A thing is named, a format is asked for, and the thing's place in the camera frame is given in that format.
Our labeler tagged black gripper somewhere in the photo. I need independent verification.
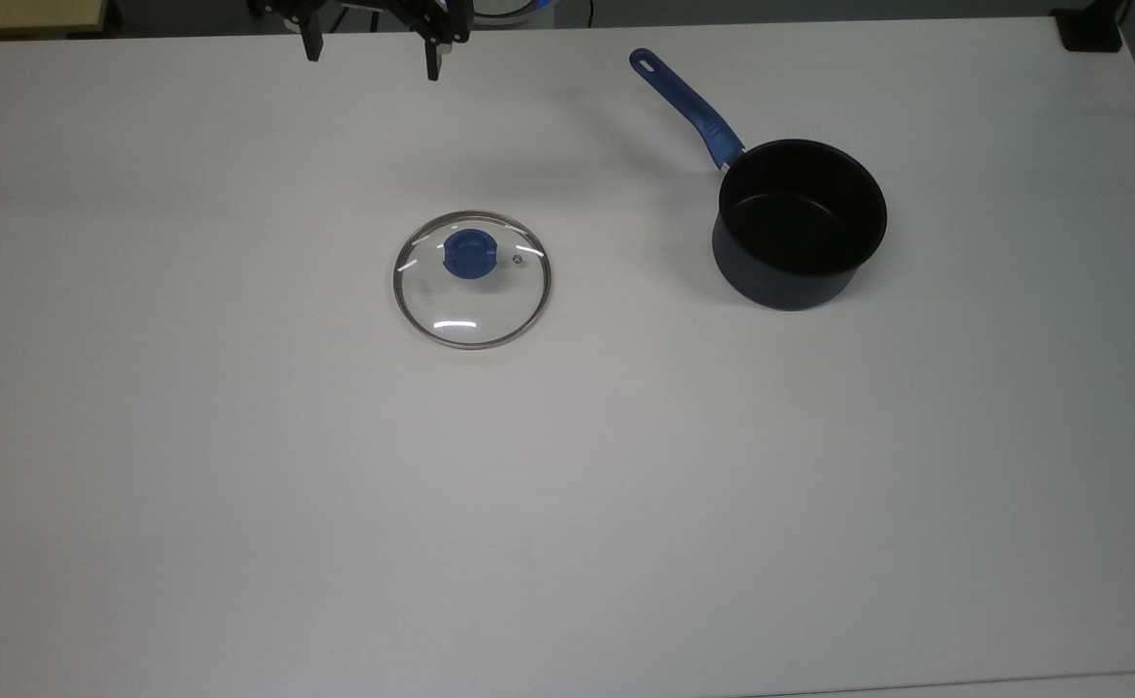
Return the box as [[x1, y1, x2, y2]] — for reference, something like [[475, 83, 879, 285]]
[[247, 0, 477, 82]]

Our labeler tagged glass lid with blue knob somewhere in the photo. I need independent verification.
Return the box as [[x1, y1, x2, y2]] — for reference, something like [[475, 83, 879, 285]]
[[393, 209, 552, 350]]

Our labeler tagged wooden table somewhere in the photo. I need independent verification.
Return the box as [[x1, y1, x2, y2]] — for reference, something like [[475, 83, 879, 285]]
[[0, 0, 110, 40]]

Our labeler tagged black stand base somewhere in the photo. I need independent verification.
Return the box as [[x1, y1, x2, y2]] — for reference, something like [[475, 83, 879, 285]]
[[1052, 5, 1126, 53]]

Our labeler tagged dark saucepan with blue handle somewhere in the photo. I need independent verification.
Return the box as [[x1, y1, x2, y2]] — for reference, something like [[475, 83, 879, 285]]
[[628, 48, 889, 312]]

